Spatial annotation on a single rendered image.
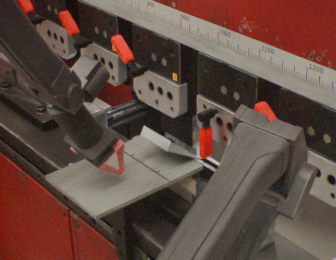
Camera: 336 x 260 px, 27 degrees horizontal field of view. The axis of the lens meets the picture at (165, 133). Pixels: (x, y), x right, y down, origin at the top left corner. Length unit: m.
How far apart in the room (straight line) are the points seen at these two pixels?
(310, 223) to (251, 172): 2.23
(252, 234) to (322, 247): 2.00
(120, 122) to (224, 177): 1.20
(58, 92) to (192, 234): 0.51
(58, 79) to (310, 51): 0.39
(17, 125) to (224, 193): 1.21
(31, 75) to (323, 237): 1.98
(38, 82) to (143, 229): 0.47
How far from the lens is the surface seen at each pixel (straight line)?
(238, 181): 0.72
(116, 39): 1.40
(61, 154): 1.71
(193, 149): 1.43
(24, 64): 1.05
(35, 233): 1.96
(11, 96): 1.96
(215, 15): 1.20
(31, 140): 1.79
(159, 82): 1.37
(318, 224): 2.95
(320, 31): 1.05
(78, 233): 1.70
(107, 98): 2.43
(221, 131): 1.27
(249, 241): 0.84
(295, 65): 1.10
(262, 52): 1.14
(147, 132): 1.39
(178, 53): 1.31
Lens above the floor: 1.74
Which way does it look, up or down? 29 degrees down
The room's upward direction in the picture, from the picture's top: 1 degrees counter-clockwise
